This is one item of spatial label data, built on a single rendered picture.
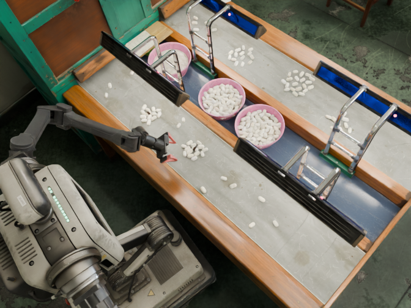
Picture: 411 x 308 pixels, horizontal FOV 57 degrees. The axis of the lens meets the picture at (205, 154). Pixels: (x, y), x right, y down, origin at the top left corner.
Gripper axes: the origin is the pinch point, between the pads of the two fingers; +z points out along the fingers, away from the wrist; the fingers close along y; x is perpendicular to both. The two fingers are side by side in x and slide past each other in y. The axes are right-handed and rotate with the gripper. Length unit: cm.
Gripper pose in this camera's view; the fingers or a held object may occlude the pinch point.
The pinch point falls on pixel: (175, 151)
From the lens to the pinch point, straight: 185.4
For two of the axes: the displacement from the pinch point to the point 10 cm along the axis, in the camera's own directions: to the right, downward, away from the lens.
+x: 7.1, -4.1, -5.7
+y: 1.2, 8.7, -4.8
